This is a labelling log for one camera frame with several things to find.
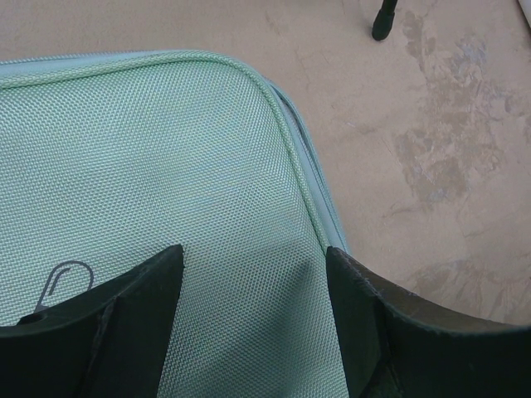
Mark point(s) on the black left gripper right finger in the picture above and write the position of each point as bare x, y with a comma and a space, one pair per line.
395, 343

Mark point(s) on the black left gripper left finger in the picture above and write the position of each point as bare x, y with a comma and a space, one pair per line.
110, 341

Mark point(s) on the mint green medicine case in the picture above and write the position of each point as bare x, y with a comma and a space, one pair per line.
108, 159

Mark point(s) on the black music stand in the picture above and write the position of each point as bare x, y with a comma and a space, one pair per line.
383, 22

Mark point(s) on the white microphone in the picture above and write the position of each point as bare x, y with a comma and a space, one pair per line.
526, 8

